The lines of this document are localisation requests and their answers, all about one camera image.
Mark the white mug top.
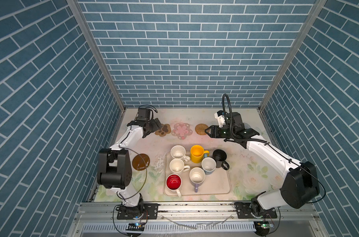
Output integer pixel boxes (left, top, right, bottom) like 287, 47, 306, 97
170, 145, 190, 162

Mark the purple handle white mug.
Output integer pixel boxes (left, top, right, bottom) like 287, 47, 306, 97
189, 167, 206, 193

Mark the yellow mug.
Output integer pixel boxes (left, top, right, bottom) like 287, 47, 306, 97
190, 145, 210, 164

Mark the dark brown glossy round coaster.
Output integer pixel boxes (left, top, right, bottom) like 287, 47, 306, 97
132, 154, 150, 171

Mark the beige serving tray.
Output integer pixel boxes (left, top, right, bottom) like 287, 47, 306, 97
164, 152, 231, 197

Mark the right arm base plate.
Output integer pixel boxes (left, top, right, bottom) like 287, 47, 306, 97
233, 201, 277, 219

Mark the brown paw shaped coaster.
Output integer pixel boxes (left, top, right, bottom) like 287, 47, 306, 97
155, 124, 172, 137

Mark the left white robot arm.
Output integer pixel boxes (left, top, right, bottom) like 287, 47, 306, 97
96, 105, 162, 208

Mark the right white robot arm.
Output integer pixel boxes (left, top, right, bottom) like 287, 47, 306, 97
205, 111, 320, 216

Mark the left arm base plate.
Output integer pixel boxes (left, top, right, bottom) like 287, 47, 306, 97
116, 203, 159, 220

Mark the white mug middle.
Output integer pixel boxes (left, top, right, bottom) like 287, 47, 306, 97
169, 159, 190, 174

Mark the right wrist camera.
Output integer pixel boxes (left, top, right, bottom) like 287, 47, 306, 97
214, 110, 226, 127

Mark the pink flower coaster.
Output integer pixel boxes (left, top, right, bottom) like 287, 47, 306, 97
171, 123, 193, 140

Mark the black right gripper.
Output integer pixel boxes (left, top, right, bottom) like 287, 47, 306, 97
204, 125, 234, 140

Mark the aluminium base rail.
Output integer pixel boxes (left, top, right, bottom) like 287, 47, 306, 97
74, 201, 318, 223

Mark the red inside white mug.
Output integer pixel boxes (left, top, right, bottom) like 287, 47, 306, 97
166, 174, 182, 197

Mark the light blue mug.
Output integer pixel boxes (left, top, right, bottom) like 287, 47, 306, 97
201, 157, 217, 175

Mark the black mug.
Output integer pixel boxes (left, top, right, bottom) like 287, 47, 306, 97
212, 149, 230, 170

